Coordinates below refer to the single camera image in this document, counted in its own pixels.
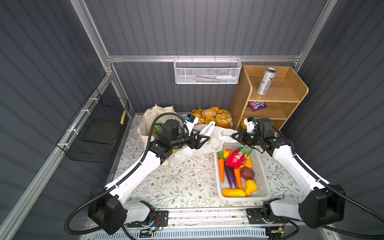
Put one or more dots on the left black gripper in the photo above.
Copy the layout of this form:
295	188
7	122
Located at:
198	144

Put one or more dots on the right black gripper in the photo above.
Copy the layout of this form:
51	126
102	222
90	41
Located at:
242	133

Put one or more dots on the green candy bag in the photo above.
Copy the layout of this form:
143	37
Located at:
158	128

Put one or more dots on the white plastic produce basket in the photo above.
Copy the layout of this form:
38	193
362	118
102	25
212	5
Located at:
262	194

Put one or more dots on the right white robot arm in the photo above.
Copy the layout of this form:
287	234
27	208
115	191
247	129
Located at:
321	206

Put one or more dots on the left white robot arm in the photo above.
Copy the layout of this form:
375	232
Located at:
111	212

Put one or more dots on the yellow snack bag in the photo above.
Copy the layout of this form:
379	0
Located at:
243	123

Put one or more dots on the pink dragon fruit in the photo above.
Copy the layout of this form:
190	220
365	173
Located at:
237	157

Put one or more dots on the left orange carrot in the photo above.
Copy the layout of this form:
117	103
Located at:
221	166

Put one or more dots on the purple snack packet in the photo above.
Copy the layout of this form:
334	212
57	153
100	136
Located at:
256	106

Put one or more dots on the purple eggplant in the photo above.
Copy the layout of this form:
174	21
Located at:
230	173

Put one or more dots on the dark red passion fruit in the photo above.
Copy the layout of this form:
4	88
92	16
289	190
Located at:
247	174

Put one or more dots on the yellow pear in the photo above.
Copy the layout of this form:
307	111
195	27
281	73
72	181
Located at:
250	187

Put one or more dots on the yellow corn cob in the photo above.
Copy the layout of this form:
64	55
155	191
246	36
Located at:
233	193

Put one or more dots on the toothpaste tube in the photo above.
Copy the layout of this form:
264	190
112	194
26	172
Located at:
221	78

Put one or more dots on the wooden shelf unit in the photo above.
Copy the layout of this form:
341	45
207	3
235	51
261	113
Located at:
284	96

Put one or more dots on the right silver drink can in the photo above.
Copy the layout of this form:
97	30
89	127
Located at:
266	81

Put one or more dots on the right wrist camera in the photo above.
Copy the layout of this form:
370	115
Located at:
251	125

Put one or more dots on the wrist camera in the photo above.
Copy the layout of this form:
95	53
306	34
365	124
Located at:
251	125
190	122

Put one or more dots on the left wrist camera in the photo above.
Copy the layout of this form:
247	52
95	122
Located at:
190	122

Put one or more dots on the white wire wall basket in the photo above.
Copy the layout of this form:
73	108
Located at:
186	69

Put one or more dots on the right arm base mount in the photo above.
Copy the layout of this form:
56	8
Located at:
264	214

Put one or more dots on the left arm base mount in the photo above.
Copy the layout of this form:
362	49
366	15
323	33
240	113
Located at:
143	214

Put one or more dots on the black wire wall basket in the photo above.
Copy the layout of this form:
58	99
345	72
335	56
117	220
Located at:
97	132

